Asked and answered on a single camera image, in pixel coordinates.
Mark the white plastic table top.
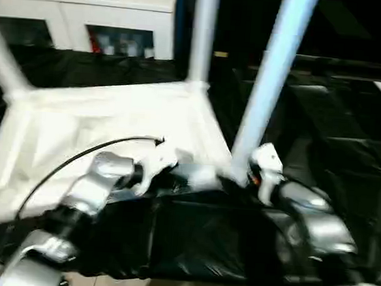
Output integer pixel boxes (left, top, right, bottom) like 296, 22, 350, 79
0, 65, 248, 255

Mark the white plastic table leg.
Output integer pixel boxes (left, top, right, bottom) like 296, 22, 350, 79
228, 0, 319, 187
187, 0, 219, 93
0, 18, 36, 102

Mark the black glossy mat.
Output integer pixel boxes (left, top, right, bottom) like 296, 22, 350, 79
0, 42, 381, 286

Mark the long black bar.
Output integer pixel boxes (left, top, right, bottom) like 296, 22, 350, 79
295, 54, 381, 77

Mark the white glass-door cabinet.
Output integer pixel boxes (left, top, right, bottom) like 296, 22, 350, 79
0, 0, 178, 61

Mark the large dark screen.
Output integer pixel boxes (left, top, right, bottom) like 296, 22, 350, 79
174, 0, 381, 65

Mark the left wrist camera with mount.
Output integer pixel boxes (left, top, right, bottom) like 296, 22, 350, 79
136, 142, 181, 197

